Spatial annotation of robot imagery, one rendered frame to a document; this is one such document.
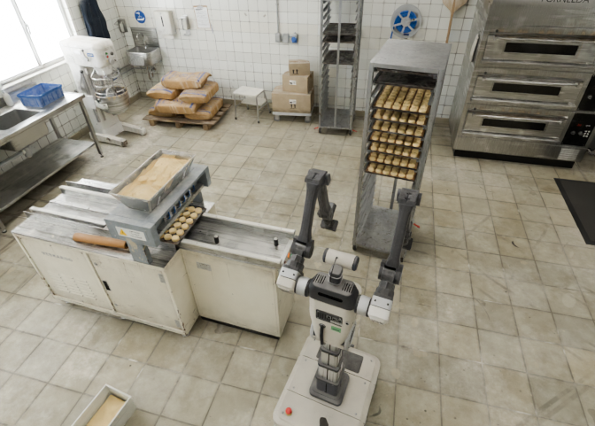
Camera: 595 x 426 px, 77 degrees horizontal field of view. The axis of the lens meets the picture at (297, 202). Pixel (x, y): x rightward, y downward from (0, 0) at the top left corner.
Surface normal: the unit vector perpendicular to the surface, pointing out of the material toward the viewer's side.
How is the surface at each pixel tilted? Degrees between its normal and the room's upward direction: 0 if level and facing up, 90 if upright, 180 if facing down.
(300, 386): 0
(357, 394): 0
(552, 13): 90
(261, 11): 90
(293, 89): 93
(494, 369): 0
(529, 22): 90
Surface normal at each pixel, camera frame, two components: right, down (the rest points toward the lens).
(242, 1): -0.25, 0.59
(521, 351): -0.02, -0.79
